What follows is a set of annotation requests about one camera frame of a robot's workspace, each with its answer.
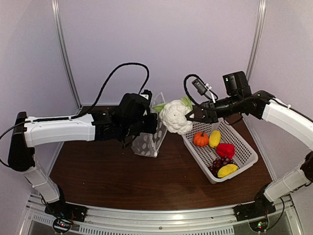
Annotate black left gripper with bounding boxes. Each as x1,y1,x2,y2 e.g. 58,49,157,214
121,112,157,138

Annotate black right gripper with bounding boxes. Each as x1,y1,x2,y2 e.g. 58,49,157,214
185,94,242,124

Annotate white toy cauliflower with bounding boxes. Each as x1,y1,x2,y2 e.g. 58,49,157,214
153,96,193,135

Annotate clear polka dot zip bag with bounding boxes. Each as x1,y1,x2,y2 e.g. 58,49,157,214
131,92,167,158

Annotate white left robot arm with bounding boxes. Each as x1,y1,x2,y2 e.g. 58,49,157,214
7,91,157,217

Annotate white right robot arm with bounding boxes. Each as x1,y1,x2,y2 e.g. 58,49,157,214
183,71,313,216

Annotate orange toy pumpkin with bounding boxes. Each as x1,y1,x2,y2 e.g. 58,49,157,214
193,132,209,147

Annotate yellow toy lemon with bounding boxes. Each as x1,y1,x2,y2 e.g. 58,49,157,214
209,130,221,148

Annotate red toy bell pepper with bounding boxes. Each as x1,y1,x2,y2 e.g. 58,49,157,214
216,143,235,160

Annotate dark red toy grapes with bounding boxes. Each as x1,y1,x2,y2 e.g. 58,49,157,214
208,157,234,178

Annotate yellow toy mango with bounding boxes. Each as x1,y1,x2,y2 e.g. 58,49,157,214
217,164,238,178

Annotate white perforated plastic basket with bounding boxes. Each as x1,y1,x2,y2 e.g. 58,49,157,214
182,118,258,184

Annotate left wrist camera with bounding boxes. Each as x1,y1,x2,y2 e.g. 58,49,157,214
140,89,153,101

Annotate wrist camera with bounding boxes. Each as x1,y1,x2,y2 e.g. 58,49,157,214
140,89,153,101
192,78,218,103

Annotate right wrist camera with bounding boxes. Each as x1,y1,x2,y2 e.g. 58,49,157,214
192,78,218,103

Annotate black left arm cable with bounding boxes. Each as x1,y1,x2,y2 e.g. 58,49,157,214
0,63,150,169

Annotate front aluminium rail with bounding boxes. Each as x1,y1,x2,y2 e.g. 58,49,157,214
18,188,305,235

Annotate right aluminium frame post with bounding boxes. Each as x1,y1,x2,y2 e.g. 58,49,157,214
246,0,267,82

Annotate aluminium frame post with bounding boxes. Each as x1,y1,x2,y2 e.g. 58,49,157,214
246,0,267,82
51,0,82,109

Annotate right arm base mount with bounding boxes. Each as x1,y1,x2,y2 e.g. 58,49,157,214
233,202,276,233

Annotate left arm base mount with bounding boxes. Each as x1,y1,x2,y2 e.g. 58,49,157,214
45,203,88,234

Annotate left aluminium frame post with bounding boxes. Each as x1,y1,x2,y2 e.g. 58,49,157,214
51,0,82,109

